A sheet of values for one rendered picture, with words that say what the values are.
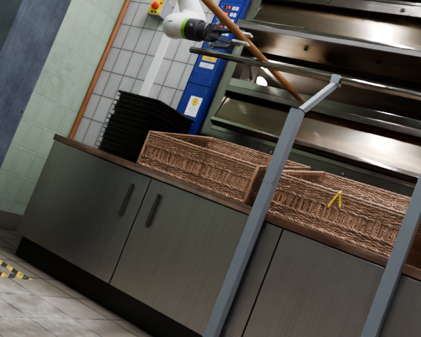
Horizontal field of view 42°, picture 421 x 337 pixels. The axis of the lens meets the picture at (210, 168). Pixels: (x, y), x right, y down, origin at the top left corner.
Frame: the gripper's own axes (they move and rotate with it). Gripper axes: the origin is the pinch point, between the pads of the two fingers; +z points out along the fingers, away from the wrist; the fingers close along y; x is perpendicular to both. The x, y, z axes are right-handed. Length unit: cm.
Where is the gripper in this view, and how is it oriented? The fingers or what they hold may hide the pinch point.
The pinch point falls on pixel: (242, 38)
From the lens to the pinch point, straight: 222.6
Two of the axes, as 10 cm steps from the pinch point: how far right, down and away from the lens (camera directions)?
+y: -3.7, 9.3, -0.7
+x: -4.7, -2.5, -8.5
